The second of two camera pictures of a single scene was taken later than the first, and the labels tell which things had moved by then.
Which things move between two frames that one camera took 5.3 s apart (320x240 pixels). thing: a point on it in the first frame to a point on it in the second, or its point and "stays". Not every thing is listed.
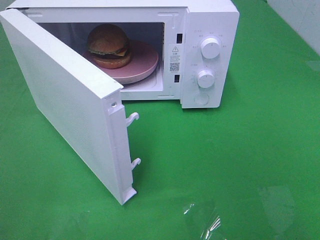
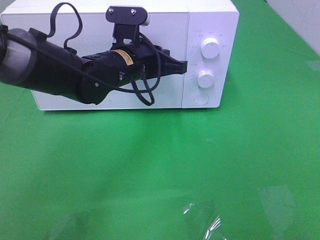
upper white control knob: (210, 48) stays
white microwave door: (83, 100) to (85, 33)
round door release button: (201, 99) stays
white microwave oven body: (197, 43) stays
